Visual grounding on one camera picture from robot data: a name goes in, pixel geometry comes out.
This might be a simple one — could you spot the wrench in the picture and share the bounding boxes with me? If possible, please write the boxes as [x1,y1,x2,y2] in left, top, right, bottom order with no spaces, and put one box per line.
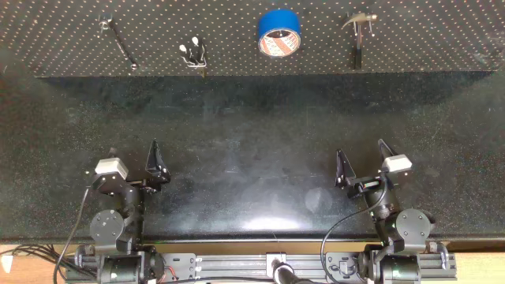
[98,13,140,72]

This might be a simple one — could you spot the hammer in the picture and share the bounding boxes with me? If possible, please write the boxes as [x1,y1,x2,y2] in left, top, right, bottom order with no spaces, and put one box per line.
[341,12,379,71]

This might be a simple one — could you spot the mounting rail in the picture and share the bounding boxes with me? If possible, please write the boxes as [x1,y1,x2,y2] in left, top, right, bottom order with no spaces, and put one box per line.
[65,242,458,284]

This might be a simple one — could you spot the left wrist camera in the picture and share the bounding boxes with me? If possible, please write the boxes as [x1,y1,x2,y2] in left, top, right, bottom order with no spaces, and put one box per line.
[94,157,130,181]

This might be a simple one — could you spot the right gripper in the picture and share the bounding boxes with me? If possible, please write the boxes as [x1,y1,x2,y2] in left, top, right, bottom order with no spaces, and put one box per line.
[335,138,398,199]

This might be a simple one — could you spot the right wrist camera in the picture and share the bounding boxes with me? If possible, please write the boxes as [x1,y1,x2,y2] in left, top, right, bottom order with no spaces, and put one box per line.
[380,154,413,174]

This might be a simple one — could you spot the roll of blue tape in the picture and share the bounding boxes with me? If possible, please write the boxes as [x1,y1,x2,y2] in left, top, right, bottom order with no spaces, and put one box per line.
[257,9,302,59]

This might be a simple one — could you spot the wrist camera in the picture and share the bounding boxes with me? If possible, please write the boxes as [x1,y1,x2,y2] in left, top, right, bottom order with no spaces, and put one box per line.
[380,154,413,174]
[94,157,130,181]

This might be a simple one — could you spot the black pegboard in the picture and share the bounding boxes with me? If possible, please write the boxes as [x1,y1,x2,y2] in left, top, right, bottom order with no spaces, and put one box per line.
[0,0,505,78]

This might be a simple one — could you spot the black cable bundle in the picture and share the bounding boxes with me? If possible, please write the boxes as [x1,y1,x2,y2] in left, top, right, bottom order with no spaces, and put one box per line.
[0,243,80,274]

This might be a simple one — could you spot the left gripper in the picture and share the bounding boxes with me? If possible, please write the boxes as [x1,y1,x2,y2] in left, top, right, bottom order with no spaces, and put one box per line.
[107,138,172,195]

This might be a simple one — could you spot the black and white pliers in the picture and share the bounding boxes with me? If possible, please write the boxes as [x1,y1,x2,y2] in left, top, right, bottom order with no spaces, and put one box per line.
[178,35,209,78]

